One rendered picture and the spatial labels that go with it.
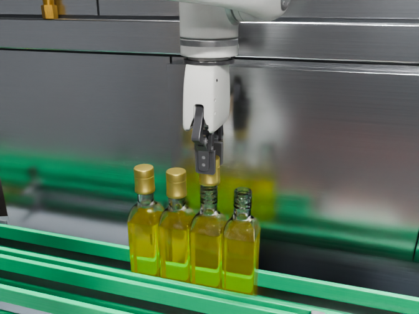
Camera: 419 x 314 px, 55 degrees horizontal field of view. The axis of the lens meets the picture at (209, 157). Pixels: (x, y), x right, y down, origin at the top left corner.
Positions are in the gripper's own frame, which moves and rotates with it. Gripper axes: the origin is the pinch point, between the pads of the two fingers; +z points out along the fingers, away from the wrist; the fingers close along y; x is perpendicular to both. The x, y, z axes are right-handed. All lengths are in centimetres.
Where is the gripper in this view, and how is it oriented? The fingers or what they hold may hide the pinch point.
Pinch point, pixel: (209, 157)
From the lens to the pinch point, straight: 65.1
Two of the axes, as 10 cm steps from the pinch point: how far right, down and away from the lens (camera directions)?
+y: -3.0, 3.4, -8.9
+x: 9.5, 1.0, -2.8
